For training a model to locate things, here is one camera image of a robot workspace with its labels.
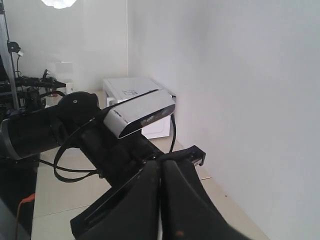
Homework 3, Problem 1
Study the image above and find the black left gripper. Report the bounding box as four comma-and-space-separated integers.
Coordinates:
70, 123, 206, 236

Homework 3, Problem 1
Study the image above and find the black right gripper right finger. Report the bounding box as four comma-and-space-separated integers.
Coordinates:
161, 160, 247, 240

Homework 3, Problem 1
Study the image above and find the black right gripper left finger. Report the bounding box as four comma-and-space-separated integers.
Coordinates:
74, 160, 161, 240

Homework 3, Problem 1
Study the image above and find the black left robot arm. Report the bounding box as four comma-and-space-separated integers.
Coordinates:
0, 90, 206, 240

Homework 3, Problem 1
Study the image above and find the white microwave oven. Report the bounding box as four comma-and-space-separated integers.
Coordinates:
102, 77, 176, 139

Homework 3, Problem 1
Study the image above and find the small white cup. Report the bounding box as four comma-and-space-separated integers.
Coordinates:
65, 82, 74, 95

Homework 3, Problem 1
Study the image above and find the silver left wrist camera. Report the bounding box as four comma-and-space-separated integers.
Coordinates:
103, 89, 176, 139

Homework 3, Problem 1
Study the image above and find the black left camera cable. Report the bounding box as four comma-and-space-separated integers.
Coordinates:
37, 114, 177, 183

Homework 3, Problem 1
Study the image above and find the orange cable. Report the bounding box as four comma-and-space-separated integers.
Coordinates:
15, 193, 36, 240

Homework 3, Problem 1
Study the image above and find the aluminium frame post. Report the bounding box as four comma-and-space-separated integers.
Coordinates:
0, 0, 20, 110

